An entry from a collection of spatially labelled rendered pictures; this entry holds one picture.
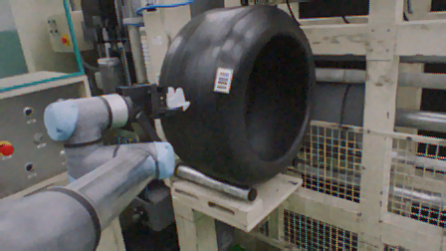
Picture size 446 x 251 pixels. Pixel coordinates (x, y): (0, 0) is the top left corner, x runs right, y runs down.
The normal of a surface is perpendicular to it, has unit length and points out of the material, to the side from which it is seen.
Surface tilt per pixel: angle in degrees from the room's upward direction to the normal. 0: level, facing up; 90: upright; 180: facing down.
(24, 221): 39
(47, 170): 90
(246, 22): 48
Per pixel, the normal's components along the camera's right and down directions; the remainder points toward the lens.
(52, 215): 0.63, -0.69
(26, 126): 0.76, 0.14
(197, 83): -0.63, -0.07
